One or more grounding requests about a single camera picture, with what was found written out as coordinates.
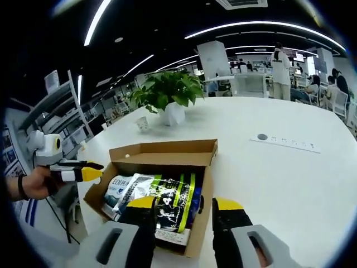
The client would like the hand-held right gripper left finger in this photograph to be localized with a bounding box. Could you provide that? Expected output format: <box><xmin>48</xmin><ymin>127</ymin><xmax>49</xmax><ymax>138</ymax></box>
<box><xmin>83</xmin><ymin>196</ymin><xmax>157</xmax><ymax>268</ymax></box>

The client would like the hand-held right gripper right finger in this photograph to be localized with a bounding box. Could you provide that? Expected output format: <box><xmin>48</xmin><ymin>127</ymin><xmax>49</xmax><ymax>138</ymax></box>
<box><xmin>211</xmin><ymin>197</ymin><xmax>292</xmax><ymax>268</ymax></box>

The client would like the white blue wet wipes pack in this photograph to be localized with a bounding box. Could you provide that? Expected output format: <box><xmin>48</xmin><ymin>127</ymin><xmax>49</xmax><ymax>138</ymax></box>
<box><xmin>104</xmin><ymin>175</ymin><xmax>135</xmax><ymax>208</ymax></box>

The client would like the grey white printed packet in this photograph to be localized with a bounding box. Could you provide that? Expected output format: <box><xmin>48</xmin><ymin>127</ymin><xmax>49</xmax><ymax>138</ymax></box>
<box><xmin>110</xmin><ymin>173</ymin><xmax>156</xmax><ymax>216</ymax></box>

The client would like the blue soft packet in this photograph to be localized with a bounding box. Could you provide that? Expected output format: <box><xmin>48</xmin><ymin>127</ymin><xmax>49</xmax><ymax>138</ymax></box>
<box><xmin>191</xmin><ymin>186</ymin><xmax>206</xmax><ymax>224</ymax></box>

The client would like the green printed packet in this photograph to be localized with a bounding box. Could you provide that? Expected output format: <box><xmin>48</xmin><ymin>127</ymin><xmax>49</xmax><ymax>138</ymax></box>
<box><xmin>150</xmin><ymin>173</ymin><xmax>197</xmax><ymax>238</ymax></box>

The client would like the brown cardboard shoe box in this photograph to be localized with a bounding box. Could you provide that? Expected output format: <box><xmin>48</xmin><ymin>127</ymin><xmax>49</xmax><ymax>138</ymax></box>
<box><xmin>83</xmin><ymin>138</ymin><xmax>219</xmax><ymax>258</ymax></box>

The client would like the person's left hand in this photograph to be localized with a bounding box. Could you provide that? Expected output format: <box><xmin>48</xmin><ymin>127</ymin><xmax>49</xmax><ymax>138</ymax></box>
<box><xmin>21</xmin><ymin>166</ymin><xmax>67</xmax><ymax>200</ymax></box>

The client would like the metal shelf rack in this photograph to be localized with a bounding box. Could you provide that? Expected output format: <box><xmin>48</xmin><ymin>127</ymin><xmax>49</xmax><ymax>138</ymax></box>
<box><xmin>16</xmin><ymin>69</ymin><xmax>95</xmax><ymax>157</ymax></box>

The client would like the black wristband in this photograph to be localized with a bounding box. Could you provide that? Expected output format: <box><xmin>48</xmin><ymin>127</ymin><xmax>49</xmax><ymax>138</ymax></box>
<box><xmin>17</xmin><ymin>175</ymin><xmax>29</xmax><ymax>202</ymax></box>

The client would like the white table socket panel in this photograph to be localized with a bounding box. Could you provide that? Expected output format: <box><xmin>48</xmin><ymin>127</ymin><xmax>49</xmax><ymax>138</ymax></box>
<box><xmin>249</xmin><ymin>133</ymin><xmax>322</xmax><ymax>154</ymax></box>

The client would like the potted green plant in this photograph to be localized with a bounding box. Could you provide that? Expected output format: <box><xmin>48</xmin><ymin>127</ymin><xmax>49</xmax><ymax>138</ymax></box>
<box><xmin>128</xmin><ymin>70</ymin><xmax>206</xmax><ymax>127</ymax></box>

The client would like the white desk cabinet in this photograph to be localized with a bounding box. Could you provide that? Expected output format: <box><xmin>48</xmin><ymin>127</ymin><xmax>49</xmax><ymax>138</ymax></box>
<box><xmin>233</xmin><ymin>73</ymin><xmax>269</xmax><ymax>98</ymax></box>

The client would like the curved ceiling light strip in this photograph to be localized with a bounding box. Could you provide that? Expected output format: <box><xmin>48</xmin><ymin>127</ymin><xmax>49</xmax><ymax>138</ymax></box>
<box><xmin>184</xmin><ymin>21</ymin><xmax>347</xmax><ymax>53</ymax></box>
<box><xmin>83</xmin><ymin>0</ymin><xmax>113</xmax><ymax>47</ymax></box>

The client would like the white office chair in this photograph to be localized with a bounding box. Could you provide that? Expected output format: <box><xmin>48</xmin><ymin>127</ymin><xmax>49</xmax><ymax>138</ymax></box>
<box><xmin>332</xmin><ymin>90</ymin><xmax>350</xmax><ymax>118</ymax></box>

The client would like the white square pillar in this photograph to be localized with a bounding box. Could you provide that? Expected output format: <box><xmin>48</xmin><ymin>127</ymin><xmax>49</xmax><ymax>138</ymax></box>
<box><xmin>197</xmin><ymin>41</ymin><xmax>232</xmax><ymax>79</ymax></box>

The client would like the ceiling air vent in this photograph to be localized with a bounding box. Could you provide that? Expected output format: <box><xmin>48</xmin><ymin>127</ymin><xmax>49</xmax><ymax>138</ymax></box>
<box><xmin>215</xmin><ymin>0</ymin><xmax>269</xmax><ymax>11</ymax></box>

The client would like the blue wall poster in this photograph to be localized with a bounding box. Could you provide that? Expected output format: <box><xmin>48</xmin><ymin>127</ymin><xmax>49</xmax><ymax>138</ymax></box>
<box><xmin>1</xmin><ymin>128</ymin><xmax>32</xmax><ymax>226</ymax></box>

